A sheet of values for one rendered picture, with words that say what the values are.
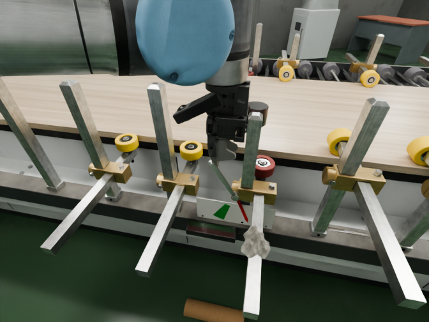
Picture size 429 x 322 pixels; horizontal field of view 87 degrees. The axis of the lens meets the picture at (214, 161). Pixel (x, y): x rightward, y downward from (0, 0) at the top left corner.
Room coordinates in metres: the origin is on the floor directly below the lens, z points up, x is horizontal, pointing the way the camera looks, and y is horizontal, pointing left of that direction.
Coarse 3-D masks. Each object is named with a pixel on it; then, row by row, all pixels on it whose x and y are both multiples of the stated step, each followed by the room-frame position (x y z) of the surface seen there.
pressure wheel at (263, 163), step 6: (258, 156) 0.59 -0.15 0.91; (264, 156) 0.59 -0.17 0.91; (258, 162) 0.56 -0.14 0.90; (264, 162) 0.56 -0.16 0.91; (270, 162) 0.56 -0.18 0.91; (258, 168) 0.53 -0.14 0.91; (264, 168) 0.53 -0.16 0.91; (270, 168) 0.53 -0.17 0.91; (258, 174) 0.52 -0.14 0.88; (264, 174) 0.52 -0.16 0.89; (270, 174) 0.53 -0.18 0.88
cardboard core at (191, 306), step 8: (192, 304) 0.44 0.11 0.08; (200, 304) 0.44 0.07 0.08; (208, 304) 0.44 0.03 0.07; (184, 312) 0.41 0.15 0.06; (192, 312) 0.40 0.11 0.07; (200, 312) 0.40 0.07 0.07; (208, 312) 0.40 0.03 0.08; (216, 312) 0.40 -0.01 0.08; (224, 312) 0.40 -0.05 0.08; (232, 312) 0.40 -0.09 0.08; (240, 312) 0.40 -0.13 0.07; (208, 320) 0.38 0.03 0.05; (216, 320) 0.37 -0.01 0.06; (224, 320) 0.37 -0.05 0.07; (232, 320) 0.37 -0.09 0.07; (240, 320) 0.37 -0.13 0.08
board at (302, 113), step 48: (48, 96) 1.10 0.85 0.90; (96, 96) 1.10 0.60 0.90; (144, 96) 1.10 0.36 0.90; (192, 96) 1.10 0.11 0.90; (288, 96) 1.10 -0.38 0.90; (336, 96) 1.10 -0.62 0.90; (384, 96) 1.10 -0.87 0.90; (240, 144) 0.67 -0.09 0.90; (288, 144) 0.67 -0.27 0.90; (384, 144) 0.67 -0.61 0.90
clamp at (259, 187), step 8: (232, 184) 0.50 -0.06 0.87; (240, 184) 0.50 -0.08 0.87; (256, 184) 0.50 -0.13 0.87; (264, 184) 0.50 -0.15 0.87; (240, 192) 0.48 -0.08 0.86; (248, 192) 0.47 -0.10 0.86; (256, 192) 0.47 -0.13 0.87; (264, 192) 0.46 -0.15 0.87; (272, 192) 0.46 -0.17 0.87; (248, 200) 0.47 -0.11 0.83; (264, 200) 0.46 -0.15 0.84; (272, 200) 0.46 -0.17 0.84
